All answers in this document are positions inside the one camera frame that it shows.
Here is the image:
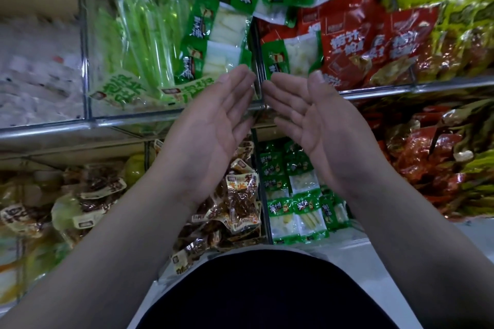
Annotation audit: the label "person's right hand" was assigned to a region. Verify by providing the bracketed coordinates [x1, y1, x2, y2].
[261, 70, 387, 198]

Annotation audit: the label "person's left hand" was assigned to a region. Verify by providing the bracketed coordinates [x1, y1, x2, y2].
[154, 64, 257, 203]

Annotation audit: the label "pile of brown snack packets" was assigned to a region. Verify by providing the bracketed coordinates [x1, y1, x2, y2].
[154, 140, 263, 276]

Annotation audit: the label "pile of green bamboo packets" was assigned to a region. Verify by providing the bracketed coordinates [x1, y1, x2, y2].
[258, 140, 352, 245]

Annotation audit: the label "red packets pile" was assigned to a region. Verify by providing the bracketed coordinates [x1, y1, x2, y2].
[297, 0, 441, 90]

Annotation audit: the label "pile of glossy red snacks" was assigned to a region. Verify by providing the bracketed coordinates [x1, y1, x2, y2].
[363, 97, 494, 222]

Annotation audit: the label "long green vegetable packets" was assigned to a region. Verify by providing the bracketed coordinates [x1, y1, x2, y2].
[89, 0, 202, 110]

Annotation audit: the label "pile of jelly cups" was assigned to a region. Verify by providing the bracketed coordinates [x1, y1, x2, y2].
[0, 154, 148, 303]

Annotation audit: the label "yellow green packets pile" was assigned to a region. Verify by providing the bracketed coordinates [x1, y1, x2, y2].
[386, 0, 494, 83]

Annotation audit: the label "pile of white jelly sticks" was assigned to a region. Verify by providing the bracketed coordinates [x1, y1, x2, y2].
[0, 20, 86, 129]

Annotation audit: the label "person's left forearm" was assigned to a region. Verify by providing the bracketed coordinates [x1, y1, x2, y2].
[0, 171, 225, 329]

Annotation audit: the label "person's right forearm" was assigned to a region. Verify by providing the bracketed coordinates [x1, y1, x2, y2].
[340, 163, 494, 329]

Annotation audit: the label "black shirt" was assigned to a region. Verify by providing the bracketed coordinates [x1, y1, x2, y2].
[135, 249, 398, 329]

